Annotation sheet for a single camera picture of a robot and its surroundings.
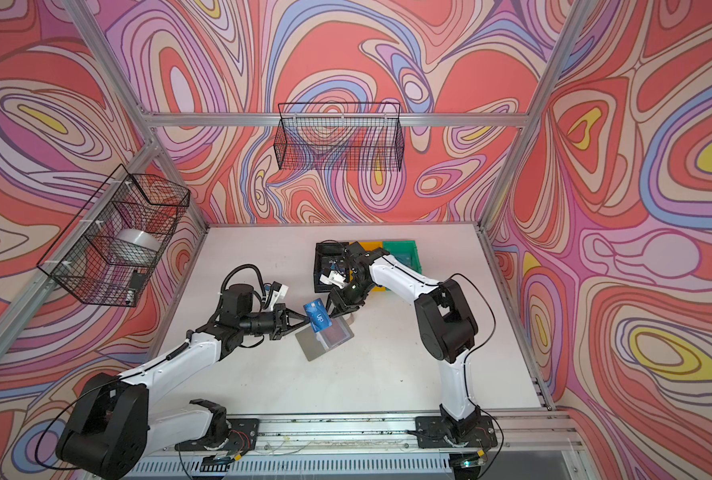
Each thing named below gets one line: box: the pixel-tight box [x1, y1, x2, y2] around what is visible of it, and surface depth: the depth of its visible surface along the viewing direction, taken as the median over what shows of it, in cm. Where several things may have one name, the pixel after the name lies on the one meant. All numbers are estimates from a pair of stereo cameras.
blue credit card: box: [303, 298, 333, 333], surface depth 82 cm
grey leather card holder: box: [295, 317, 355, 361], surface depth 91 cm
